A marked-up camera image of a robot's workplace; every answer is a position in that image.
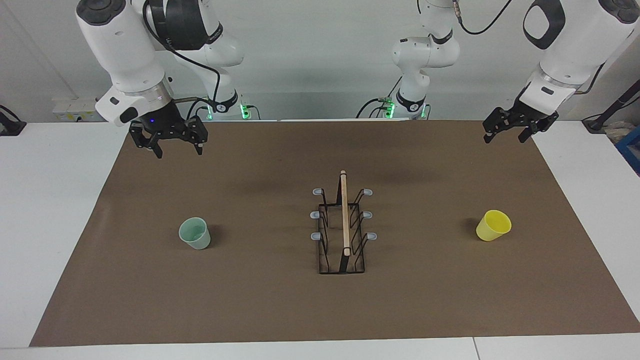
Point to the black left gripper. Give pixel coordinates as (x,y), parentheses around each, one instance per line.
(525,119)

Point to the white wall socket box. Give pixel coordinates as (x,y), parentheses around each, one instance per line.
(75,107)

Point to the yellow plastic cup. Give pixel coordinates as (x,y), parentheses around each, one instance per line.
(492,226)

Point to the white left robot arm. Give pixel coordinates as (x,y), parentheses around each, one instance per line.
(425,50)

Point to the black clamp mount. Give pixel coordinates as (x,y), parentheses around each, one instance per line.
(10,125)

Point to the pale green plastic cup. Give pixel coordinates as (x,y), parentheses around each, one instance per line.
(195,236)

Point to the black stand pole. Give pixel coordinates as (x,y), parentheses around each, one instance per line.
(597,122)

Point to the blue box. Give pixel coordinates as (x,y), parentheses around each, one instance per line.
(631,147)

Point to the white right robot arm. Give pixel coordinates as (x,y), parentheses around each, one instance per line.
(125,50)

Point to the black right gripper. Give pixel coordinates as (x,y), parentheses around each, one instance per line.
(165,125)

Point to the brown table mat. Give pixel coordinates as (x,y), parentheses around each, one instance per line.
(250,300)

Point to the white crumpled bag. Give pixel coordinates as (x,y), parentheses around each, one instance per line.
(617,131)

